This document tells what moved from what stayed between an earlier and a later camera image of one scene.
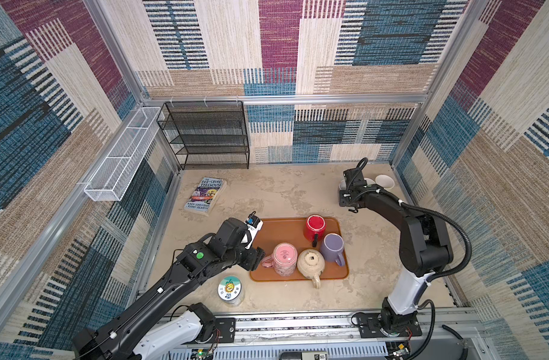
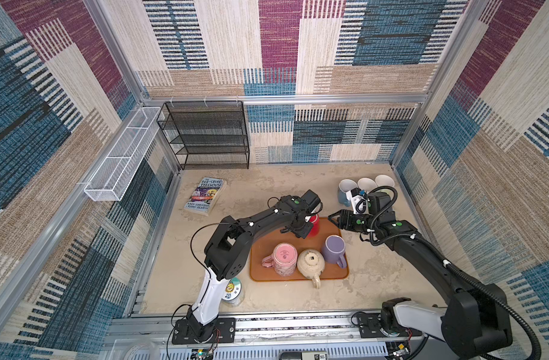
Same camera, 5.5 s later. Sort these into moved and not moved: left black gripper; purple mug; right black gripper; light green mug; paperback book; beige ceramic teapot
Moved: left black gripper; right black gripper
Not moved: beige ceramic teapot; paperback book; light green mug; purple mug
